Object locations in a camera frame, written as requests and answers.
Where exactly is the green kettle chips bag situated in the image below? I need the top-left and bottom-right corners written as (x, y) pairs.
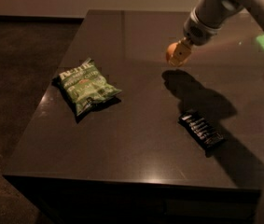
top-left (53, 58), bottom-right (121, 117)

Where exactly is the orange fruit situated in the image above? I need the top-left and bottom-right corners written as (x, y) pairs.
top-left (166, 43), bottom-right (179, 65)

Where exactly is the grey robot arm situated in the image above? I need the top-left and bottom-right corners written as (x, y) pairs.
top-left (166, 0), bottom-right (264, 67)

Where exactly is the dark table cabinet base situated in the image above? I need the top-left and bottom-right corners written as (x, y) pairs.
top-left (4, 174), bottom-right (260, 224)

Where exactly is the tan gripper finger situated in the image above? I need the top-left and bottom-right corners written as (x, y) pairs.
top-left (169, 37), bottom-right (193, 67)

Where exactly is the black rxbar chocolate bar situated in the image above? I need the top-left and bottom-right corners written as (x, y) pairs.
top-left (179, 109), bottom-right (225, 150)

